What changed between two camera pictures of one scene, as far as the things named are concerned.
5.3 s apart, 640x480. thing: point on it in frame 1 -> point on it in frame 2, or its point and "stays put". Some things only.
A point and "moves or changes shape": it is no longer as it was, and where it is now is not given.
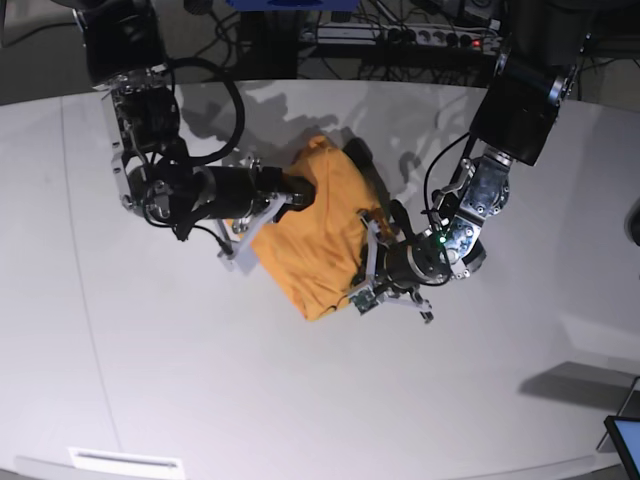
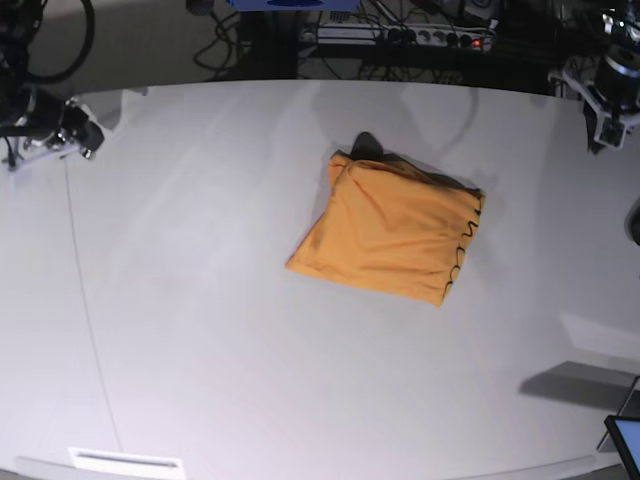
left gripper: (228, 192) -> (50, 116)
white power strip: (377, 34) stays put
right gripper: (394, 265) -> (617, 84)
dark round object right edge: (632, 223) stays put
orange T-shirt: (319, 257) moves or changes shape
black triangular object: (359, 151) -> (367, 147)
